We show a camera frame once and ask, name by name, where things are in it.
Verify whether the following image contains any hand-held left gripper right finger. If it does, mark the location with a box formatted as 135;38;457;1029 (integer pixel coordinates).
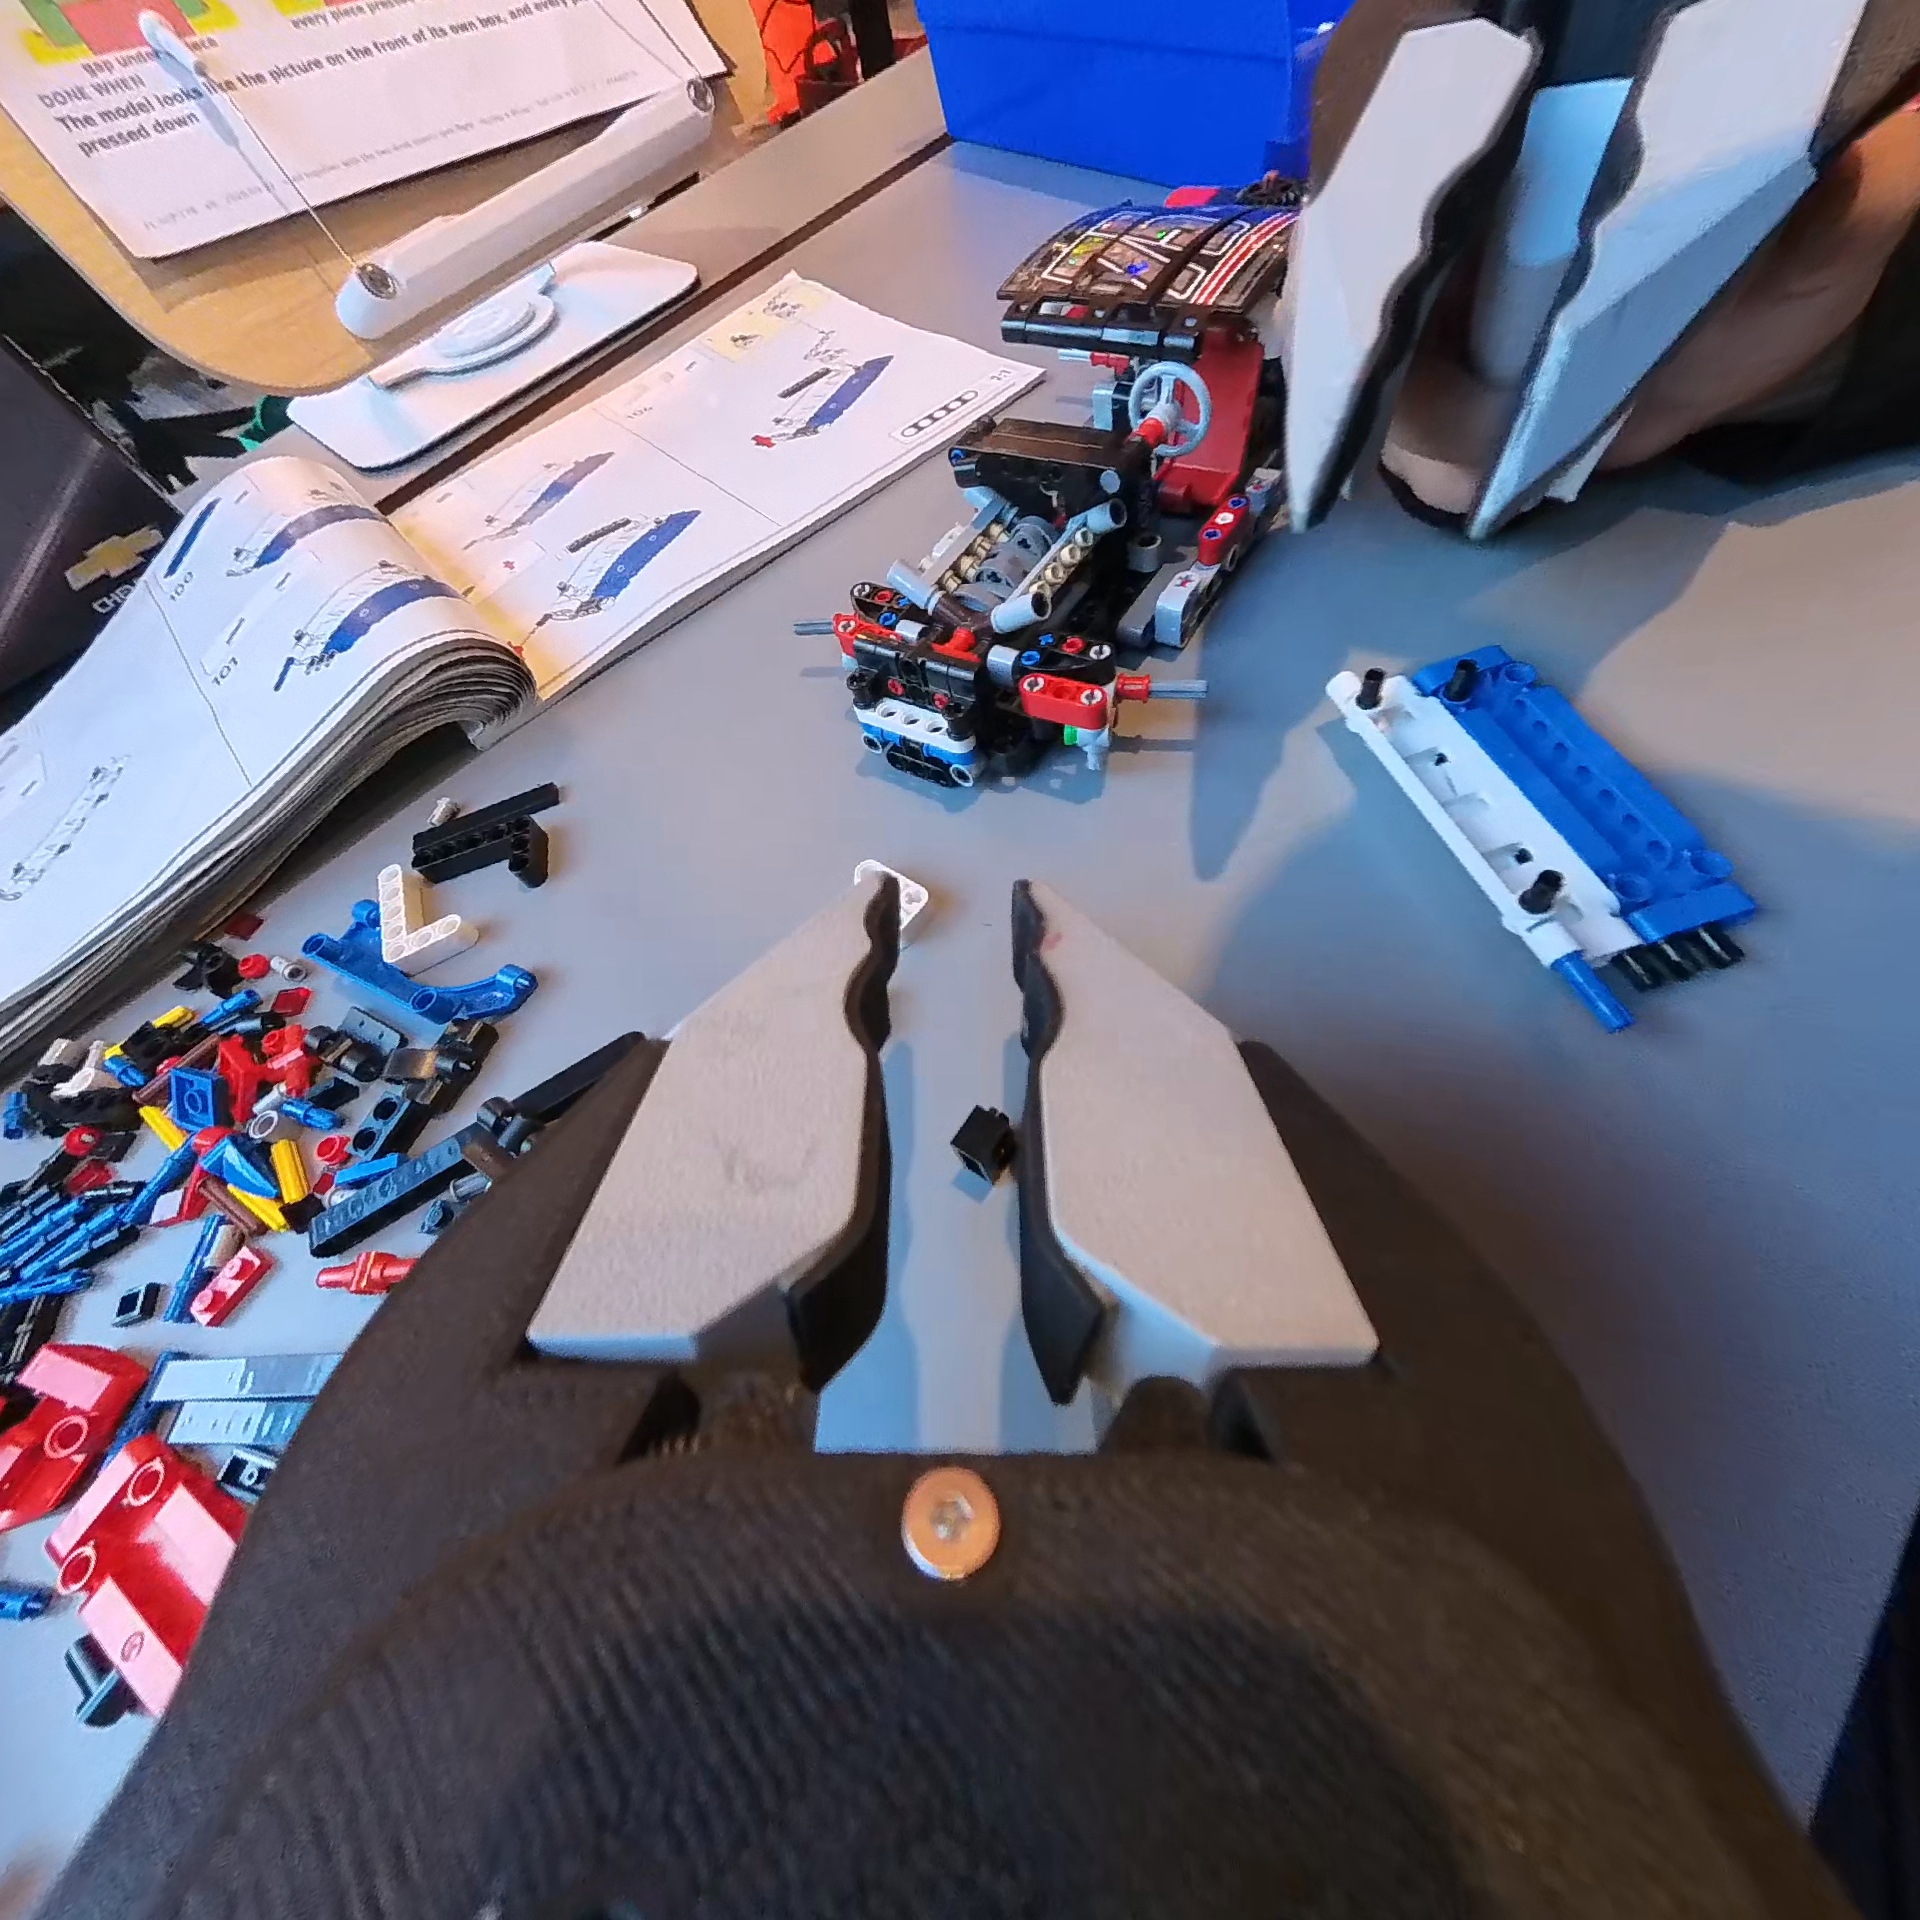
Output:
1009;877;1383;1407

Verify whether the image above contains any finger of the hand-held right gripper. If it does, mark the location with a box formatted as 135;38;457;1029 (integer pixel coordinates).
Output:
1282;26;1548;530
1464;0;1875;542

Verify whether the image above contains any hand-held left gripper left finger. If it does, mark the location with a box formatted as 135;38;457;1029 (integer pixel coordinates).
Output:
522;872;896;1394

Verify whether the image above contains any pile of toy bricks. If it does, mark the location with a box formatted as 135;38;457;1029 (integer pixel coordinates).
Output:
0;896;664;1727

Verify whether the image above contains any blue and white brick panel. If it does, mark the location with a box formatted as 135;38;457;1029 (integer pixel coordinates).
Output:
1323;644;1761;1033

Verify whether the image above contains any person's right forearm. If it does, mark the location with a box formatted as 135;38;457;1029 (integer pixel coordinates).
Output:
1680;351;1920;488

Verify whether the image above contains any grey desk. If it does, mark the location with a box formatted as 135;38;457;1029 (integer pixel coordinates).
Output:
0;128;1920;1920

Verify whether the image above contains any person's right hand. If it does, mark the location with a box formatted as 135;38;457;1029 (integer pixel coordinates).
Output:
1382;128;1920;542

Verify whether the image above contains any blue plastic bin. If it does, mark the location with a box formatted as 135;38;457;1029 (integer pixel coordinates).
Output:
915;0;1353;185

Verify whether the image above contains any black angled beam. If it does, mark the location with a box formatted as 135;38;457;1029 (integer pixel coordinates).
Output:
410;781;562;888

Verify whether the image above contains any toy brick car chassis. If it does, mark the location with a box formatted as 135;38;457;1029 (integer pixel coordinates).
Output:
796;183;1307;788

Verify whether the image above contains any white angled beam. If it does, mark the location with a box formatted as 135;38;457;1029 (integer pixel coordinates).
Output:
375;863;482;961

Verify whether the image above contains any building instruction booklet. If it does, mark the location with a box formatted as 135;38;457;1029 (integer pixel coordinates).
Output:
0;270;1047;1068

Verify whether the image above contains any toy car set box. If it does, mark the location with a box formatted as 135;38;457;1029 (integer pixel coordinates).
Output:
0;336;184;698

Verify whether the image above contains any person's dark clothing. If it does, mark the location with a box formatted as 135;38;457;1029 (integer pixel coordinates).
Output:
1808;1559;1920;1920

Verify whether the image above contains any printed instruction sheet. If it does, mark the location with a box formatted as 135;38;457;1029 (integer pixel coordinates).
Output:
0;0;736;265

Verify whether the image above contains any blue arched frame piece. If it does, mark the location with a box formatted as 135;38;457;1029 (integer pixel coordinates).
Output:
305;896;540;1025

